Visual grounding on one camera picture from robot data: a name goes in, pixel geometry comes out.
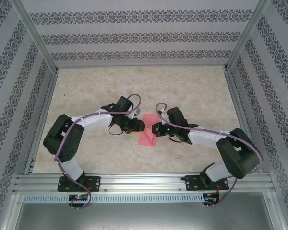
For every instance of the pink paper sheet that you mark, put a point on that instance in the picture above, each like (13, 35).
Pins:
(150, 118)

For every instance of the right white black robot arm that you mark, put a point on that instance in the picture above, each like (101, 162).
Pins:
(206, 139)

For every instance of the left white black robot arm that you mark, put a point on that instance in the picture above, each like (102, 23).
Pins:
(93, 122)

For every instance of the right controller circuit board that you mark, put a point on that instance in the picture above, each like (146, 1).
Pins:
(210, 197)

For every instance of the controller circuit board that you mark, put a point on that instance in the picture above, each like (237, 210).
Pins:
(78, 197)
(210, 197)

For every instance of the grey metal panel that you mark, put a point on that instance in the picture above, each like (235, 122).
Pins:
(144, 218)

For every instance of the left controller circuit board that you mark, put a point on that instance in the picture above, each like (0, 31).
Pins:
(78, 197)

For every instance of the aluminium mounting rail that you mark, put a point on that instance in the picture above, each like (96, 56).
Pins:
(144, 183)

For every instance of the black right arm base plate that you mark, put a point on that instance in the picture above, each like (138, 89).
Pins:
(192, 183)

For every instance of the aluminium side rail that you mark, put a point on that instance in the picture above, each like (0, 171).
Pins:
(43, 119)
(237, 100)

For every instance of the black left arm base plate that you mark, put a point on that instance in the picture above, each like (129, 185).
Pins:
(94, 183)

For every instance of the aluminium frame post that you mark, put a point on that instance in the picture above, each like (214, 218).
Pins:
(37, 36)
(246, 36)

